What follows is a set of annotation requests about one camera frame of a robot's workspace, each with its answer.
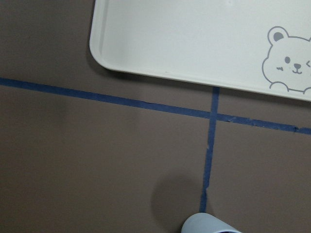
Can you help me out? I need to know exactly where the light blue plastic cup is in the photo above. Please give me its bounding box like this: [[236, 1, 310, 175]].
[[181, 213, 240, 233]]

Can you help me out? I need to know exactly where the white bear serving tray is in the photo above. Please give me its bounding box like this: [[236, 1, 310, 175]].
[[89, 0, 311, 101]]

